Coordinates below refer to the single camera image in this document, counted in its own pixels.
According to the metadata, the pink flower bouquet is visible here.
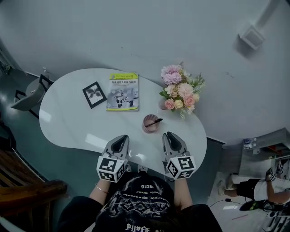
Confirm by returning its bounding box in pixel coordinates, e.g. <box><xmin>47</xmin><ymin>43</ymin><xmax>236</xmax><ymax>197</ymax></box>
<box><xmin>159</xmin><ymin>62</ymin><xmax>206</xmax><ymax>121</ymax></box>

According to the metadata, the thin pink stick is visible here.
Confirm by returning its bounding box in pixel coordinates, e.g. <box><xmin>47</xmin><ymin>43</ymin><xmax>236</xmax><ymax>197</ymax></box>
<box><xmin>232</xmin><ymin>213</ymin><xmax>249</xmax><ymax>221</ymax></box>

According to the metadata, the white wall junction box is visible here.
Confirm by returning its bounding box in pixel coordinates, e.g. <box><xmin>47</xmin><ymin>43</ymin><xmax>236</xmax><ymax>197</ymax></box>
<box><xmin>237</xmin><ymin>24</ymin><xmax>266</xmax><ymax>51</ymax></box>

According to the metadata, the wooden chair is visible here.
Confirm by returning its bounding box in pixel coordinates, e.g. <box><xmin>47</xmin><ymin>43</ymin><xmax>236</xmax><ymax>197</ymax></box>
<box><xmin>0</xmin><ymin>147</ymin><xmax>68</xmax><ymax>232</ymax></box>

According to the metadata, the black floor cable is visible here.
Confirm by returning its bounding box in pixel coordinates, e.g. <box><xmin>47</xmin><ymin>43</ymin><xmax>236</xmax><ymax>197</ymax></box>
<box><xmin>208</xmin><ymin>198</ymin><xmax>244</xmax><ymax>208</ymax></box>

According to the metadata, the black picture frame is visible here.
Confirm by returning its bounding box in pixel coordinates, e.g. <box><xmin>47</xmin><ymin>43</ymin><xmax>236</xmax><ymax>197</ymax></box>
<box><xmin>82</xmin><ymin>81</ymin><xmax>107</xmax><ymax>110</ymax></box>

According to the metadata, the person's left forearm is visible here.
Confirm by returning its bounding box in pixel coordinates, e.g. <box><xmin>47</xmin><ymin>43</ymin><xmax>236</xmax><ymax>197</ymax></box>
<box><xmin>89</xmin><ymin>180</ymin><xmax>112</xmax><ymax>203</ymax></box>

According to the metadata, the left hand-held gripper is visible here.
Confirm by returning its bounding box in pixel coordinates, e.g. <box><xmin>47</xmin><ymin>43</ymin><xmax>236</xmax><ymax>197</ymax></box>
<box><xmin>97</xmin><ymin>135</ymin><xmax>130</xmax><ymax>183</ymax></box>

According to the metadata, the white wall conduit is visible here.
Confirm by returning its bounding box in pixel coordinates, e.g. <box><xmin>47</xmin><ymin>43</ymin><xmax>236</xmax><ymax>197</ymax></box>
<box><xmin>256</xmin><ymin>0</ymin><xmax>284</xmax><ymax>29</ymax></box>

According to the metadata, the grey chair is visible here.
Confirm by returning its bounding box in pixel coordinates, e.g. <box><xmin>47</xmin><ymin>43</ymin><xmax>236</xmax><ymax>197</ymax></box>
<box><xmin>10</xmin><ymin>73</ymin><xmax>54</xmax><ymax>119</ymax></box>

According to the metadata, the person's black printed shirt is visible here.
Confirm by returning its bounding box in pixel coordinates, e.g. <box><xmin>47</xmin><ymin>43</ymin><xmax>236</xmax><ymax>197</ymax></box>
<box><xmin>57</xmin><ymin>171</ymin><xmax>223</xmax><ymax>232</ymax></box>

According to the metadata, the grey shelf cabinet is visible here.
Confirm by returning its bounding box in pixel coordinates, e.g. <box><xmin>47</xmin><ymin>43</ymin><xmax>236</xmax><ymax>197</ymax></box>
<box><xmin>238</xmin><ymin>127</ymin><xmax>290</xmax><ymax>175</ymax></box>

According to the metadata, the black pen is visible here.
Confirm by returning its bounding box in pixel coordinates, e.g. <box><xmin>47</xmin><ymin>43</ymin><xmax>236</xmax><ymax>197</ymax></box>
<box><xmin>145</xmin><ymin>117</ymin><xmax>163</xmax><ymax>128</ymax></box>

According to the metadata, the thin gold bracelet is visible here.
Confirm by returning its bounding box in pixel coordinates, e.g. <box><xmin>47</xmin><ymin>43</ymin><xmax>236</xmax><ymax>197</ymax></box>
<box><xmin>95</xmin><ymin>183</ymin><xmax>109</xmax><ymax>194</ymax></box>

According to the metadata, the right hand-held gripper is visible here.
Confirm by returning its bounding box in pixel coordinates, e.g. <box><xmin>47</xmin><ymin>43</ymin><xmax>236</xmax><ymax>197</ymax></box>
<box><xmin>162</xmin><ymin>131</ymin><xmax>196</xmax><ymax>180</ymax></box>

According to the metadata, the pink cup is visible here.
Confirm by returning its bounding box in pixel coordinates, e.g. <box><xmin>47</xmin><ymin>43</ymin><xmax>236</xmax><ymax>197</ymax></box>
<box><xmin>142</xmin><ymin>114</ymin><xmax>160</xmax><ymax>134</ymax></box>

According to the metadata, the green and grey book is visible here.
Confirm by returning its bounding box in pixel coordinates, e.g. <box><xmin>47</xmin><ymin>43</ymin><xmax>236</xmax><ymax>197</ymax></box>
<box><xmin>106</xmin><ymin>72</ymin><xmax>140</xmax><ymax>112</ymax></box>

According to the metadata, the person's right forearm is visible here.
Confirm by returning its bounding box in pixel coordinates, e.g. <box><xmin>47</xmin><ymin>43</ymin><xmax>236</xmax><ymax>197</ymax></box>
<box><xmin>173</xmin><ymin>178</ymin><xmax>193</xmax><ymax>208</ymax></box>

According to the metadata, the pink vase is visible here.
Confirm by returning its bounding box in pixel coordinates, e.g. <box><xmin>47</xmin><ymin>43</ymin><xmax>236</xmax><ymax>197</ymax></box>
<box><xmin>158</xmin><ymin>98</ymin><xmax>169</xmax><ymax>111</ymax></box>

